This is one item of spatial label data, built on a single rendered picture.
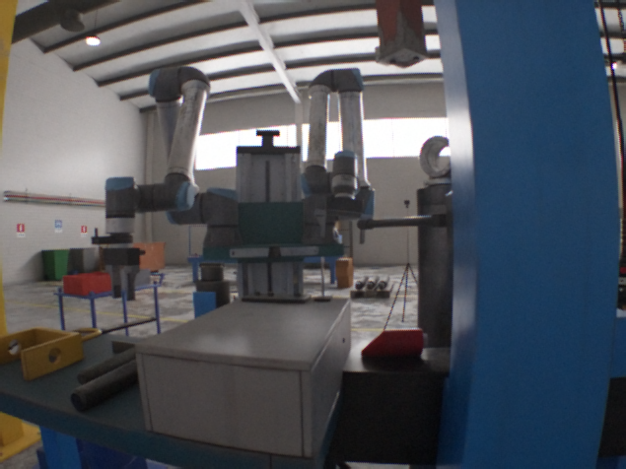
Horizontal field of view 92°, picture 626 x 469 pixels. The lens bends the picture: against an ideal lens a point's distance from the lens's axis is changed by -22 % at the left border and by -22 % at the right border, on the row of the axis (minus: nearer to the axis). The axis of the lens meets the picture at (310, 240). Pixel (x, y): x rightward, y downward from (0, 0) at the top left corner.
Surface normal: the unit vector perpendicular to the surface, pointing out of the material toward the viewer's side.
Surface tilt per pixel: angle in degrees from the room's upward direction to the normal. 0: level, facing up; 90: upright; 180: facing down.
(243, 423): 90
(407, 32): 90
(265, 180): 90
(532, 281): 90
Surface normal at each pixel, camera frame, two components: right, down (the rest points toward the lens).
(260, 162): 0.22, 0.02
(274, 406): -0.22, 0.03
